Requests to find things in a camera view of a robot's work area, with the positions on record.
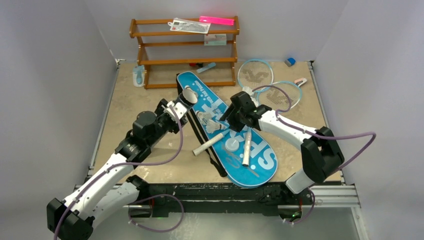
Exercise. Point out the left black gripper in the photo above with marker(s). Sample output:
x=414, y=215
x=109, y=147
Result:
x=174, y=127

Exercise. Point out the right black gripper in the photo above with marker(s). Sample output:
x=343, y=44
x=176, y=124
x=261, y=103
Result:
x=236, y=110

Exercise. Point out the black shuttlecock tube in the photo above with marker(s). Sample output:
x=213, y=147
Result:
x=187, y=98

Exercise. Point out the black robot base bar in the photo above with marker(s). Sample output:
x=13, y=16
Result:
x=271, y=199

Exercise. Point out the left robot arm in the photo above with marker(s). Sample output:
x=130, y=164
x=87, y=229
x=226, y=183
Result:
x=80, y=213

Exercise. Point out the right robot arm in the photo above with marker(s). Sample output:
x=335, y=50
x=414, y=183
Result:
x=320, y=153

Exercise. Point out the far blue badminton racket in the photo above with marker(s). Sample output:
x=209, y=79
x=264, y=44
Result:
x=255, y=73

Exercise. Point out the blue racket bag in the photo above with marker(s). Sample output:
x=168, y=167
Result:
x=263, y=162

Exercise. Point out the light blue packaged tool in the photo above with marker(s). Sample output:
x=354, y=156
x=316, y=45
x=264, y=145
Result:
x=138, y=76

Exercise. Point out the red and black small object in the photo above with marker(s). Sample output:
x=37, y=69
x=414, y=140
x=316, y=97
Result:
x=196, y=65

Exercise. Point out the pink and white clip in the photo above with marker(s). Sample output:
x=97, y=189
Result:
x=300, y=82

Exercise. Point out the blue and grey eraser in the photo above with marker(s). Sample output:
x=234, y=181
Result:
x=290, y=62

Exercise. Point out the wooden three-tier shelf rack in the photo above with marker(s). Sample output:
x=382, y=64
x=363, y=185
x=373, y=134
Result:
x=143, y=59

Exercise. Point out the small white box on shelf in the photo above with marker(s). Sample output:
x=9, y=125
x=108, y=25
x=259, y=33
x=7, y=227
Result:
x=215, y=40

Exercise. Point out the pink fluorescent ruler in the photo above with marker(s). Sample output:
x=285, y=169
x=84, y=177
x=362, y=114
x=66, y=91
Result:
x=217, y=20

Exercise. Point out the clear packaged item on shelf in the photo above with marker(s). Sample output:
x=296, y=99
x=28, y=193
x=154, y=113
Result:
x=189, y=26

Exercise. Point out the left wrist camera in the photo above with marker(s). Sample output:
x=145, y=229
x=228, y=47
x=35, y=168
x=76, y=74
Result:
x=176, y=111

